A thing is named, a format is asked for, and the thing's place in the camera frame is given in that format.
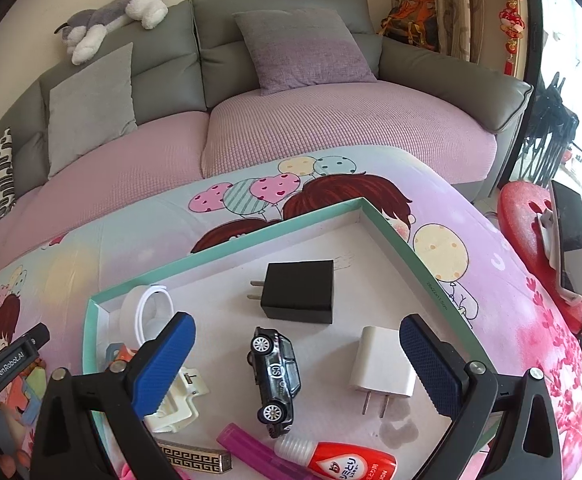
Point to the printed blanket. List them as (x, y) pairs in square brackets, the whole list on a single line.
[(496, 310)]

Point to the white wall charger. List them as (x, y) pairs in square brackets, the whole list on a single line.
[(381, 365)]

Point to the smartphone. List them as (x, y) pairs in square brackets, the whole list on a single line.
[(573, 240)]

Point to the white phone holder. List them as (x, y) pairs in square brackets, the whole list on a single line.
[(546, 225)]

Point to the black wall charger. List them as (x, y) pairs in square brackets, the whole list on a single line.
[(298, 290)]

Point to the gold black patterned harmonica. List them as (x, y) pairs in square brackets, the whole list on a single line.
[(196, 457)]

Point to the white wristband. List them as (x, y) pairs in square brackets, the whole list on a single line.
[(138, 317)]

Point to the red hanging ornament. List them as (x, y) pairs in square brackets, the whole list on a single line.
[(511, 15)]

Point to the red round stool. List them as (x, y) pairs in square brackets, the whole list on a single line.
[(521, 230)]

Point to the purple plastic tube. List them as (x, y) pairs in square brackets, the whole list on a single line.
[(251, 452)]

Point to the orange bag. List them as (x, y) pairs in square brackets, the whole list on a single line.
[(411, 15)]

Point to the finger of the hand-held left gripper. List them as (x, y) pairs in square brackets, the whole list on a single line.
[(36, 334)]

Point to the purple cushion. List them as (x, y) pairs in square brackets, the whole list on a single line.
[(301, 50)]

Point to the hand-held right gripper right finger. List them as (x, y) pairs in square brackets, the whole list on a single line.
[(431, 365)]

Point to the grey cushion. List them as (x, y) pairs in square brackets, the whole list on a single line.
[(91, 105)]

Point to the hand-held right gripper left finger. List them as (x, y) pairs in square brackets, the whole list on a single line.
[(163, 365)]

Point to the red glue bottle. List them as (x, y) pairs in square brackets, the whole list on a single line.
[(346, 465)]

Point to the black metal rack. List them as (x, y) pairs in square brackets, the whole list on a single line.
[(551, 125)]

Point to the black toy car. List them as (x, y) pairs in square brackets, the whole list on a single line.
[(276, 375)]

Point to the teal cardboard box tray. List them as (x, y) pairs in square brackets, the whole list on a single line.
[(221, 285)]

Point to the white hair clip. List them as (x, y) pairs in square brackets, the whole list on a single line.
[(186, 410)]

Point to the patterned curtain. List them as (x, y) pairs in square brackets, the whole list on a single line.
[(461, 10)]

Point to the grey white plush dog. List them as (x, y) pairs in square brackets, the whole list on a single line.
[(106, 15)]

